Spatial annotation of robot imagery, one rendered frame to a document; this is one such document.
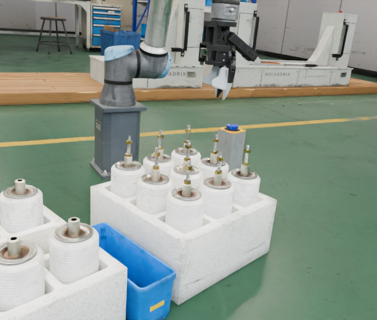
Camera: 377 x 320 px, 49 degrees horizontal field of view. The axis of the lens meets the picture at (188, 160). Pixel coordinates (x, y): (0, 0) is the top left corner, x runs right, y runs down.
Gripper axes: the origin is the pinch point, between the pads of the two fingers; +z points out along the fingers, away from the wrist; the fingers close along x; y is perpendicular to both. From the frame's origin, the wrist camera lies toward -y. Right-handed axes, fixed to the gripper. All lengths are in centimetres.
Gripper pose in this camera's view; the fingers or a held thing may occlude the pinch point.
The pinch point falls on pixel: (222, 94)
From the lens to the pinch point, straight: 122.1
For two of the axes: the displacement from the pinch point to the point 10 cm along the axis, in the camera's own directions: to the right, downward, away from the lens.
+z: -0.8, 9.4, 3.3
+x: 3.8, 3.4, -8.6
